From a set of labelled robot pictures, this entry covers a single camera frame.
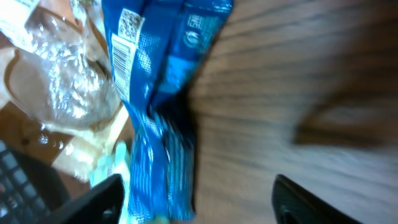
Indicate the grey plastic mesh basket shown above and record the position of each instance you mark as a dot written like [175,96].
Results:
[30,189]

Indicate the blue snack bar wrapper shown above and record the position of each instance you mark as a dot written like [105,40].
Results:
[155,48]

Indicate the beige nut snack pouch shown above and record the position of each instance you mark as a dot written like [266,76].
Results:
[57,72]

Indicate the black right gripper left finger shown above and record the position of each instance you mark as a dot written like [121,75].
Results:
[102,204]

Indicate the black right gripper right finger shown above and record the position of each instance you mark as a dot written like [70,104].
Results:
[293,204]

